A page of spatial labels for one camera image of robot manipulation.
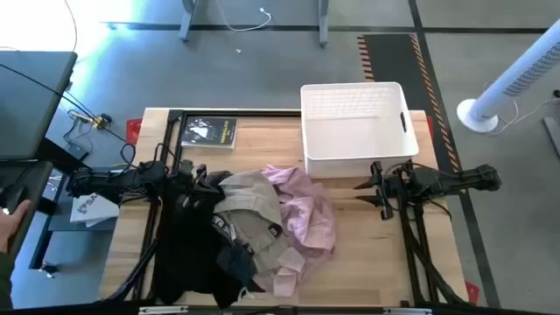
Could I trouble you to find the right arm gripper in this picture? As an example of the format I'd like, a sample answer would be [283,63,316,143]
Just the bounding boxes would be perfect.
[353,160,415,221]

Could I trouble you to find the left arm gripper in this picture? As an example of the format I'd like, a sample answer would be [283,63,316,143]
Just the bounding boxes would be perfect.
[165,159,224,202]

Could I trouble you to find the grey-beige sweatshirt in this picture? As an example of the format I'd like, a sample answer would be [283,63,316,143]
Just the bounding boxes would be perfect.
[213,169,304,277]

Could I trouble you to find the large black garment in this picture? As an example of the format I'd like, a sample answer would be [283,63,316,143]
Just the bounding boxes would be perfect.
[155,169,249,308]

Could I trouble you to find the pink garment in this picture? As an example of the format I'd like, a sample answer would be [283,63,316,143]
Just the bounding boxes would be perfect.
[252,164,338,299]

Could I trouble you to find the book with dark cover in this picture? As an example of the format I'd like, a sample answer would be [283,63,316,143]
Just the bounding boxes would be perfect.
[180,116,238,151]

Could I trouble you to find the white perforated plastic basket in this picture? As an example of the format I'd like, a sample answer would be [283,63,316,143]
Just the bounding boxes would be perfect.
[300,81,420,179]

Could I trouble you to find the dark shorts with lettered waistband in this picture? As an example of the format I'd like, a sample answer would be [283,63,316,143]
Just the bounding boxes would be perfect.
[211,213,264,293]

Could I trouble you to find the red table clamp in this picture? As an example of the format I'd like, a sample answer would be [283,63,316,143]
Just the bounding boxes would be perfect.
[126,118,144,146]
[464,280,481,305]

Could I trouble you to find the yellow floor connector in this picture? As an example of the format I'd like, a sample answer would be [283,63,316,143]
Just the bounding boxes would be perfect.
[90,113,114,131]

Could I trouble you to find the dark hazard-striped floor mat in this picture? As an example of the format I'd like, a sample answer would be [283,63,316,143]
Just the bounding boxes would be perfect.
[356,33,462,172]

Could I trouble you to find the grey table leg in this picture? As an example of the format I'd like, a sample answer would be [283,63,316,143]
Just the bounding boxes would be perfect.
[178,0,199,43]
[318,0,330,49]

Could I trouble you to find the white tower fan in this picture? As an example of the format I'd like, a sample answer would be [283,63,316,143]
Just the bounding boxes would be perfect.
[456,18,560,134]

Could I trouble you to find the dark desk panel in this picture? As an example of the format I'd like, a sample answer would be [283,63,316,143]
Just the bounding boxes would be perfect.
[0,159,54,260]

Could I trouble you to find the dark grey desk top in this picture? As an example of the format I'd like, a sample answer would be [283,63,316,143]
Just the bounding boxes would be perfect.
[0,50,79,161]

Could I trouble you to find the person's hand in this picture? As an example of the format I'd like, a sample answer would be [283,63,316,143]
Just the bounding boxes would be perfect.
[0,199,32,255]

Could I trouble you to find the black metal rig frame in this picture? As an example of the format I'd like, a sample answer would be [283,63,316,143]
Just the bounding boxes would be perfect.
[98,108,482,315]

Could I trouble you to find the silver metal bracket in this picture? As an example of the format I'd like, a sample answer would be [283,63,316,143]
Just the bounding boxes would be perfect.
[138,305,190,315]
[381,307,434,315]

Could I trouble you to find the white floor cable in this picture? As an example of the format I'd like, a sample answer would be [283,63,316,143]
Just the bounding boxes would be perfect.
[213,0,273,33]

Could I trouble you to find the black floor cable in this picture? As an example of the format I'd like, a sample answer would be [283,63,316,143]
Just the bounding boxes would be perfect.
[0,63,137,176]

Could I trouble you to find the white fan cable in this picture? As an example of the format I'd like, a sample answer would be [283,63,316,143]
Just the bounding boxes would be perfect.
[482,80,560,137]

